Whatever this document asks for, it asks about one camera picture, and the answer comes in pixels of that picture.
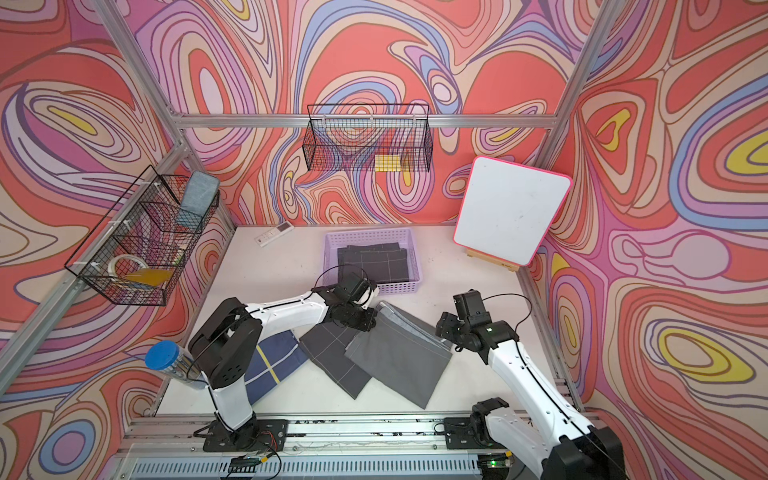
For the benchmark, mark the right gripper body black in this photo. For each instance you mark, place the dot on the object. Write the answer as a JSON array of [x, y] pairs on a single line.
[[454, 329]]

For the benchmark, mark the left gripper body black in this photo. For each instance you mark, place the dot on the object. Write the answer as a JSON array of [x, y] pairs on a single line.
[[357, 316]]

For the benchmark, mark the dark grey checked pillowcase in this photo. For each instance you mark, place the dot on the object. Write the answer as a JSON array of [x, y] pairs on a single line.
[[325, 345]]

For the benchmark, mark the dark grey grid pillowcase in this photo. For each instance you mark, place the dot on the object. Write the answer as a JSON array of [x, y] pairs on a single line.
[[383, 263]]

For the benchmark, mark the plain grey pillowcase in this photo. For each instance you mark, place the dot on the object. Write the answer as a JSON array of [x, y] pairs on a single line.
[[402, 352]]

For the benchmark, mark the navy yellow-striped pillowcase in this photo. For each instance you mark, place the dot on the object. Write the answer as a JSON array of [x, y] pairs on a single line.
[[275, 359]]

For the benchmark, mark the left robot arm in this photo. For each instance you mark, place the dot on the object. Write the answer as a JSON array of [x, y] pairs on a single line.
[[224, 346]]

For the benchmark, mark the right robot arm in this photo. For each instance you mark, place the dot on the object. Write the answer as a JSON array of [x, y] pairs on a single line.
[[554, 440]]

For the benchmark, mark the purple plastic basket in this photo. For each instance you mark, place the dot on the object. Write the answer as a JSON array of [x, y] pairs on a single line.
[[403, 236]]

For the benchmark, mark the wooden easel stand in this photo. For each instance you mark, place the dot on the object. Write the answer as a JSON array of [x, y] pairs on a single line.
[[493, 260]]

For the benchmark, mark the white remote control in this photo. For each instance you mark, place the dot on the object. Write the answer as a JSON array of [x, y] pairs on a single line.
[[274, 233]]

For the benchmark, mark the green circuit board right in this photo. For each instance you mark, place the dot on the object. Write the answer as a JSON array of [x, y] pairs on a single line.
[[497, 460]]

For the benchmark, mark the green circuit board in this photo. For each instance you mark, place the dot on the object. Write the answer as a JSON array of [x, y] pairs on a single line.
[[497, 460], [246, 463]]

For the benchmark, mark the yellow sponge pad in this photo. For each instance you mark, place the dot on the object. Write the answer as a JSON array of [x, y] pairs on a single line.
[[387, 163]]

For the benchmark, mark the grey blue sponge block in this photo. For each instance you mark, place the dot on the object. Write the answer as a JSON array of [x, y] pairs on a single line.
[[201, 189]]

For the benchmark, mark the blue-lid clear jar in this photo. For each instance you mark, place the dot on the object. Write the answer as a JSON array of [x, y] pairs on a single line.
[[168, 358]]

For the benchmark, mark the yellow card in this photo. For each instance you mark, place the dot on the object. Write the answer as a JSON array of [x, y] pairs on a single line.
[[149, 277]]

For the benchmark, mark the green circuit board left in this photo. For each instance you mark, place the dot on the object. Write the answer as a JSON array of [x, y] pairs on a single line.
[[246, 463]]

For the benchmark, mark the clear tape roll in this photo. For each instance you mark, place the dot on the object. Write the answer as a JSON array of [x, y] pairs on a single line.
[[123, 265]]

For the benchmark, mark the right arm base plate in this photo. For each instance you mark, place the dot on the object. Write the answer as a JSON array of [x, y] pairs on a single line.
[[467, 433]]

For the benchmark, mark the white board pink frame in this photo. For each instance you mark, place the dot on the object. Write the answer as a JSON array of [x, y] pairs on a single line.
[[508, 208]]

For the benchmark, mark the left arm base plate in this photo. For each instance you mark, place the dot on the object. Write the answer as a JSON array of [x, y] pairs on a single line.
[[256, 435]]

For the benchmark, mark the black wire basket back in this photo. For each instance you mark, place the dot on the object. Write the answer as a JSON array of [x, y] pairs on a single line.
[[347, 136]]

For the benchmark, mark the black wire basket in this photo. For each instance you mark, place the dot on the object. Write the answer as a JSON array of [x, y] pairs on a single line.
[[147, 221], [347, 136]]

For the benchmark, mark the black wire basket left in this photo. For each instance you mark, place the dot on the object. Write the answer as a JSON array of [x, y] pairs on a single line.
[[147, 221]]

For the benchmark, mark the aluminium rail frame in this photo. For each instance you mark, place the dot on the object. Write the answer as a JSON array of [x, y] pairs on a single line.
[[366, 446]]

